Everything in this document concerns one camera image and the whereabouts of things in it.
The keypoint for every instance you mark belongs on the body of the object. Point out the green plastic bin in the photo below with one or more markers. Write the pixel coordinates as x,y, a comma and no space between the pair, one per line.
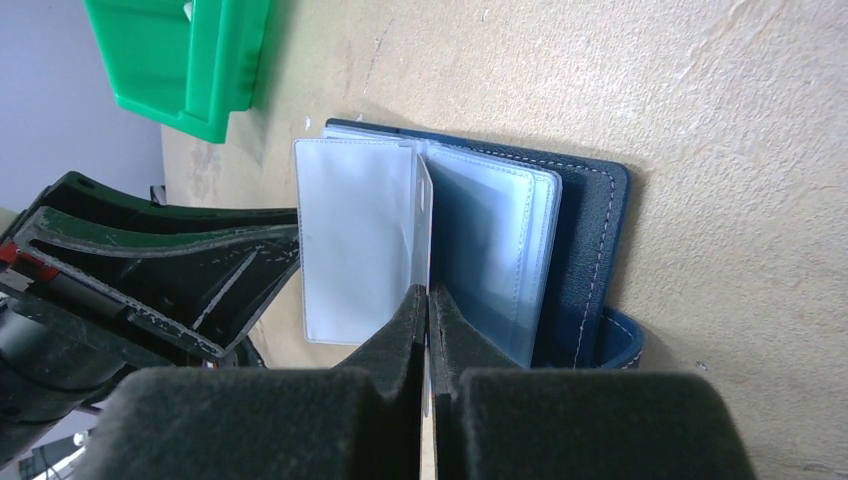
184,64

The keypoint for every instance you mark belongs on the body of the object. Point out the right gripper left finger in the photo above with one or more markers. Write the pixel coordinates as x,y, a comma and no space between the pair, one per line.
357,420

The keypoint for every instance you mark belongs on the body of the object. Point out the blue leather card holder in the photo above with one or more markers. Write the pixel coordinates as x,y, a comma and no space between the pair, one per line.
525,241

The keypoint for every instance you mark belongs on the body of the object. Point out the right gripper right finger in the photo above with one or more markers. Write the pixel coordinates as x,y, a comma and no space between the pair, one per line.
495,420

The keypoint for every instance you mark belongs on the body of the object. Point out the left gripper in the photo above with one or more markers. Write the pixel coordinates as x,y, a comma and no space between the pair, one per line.
99,284

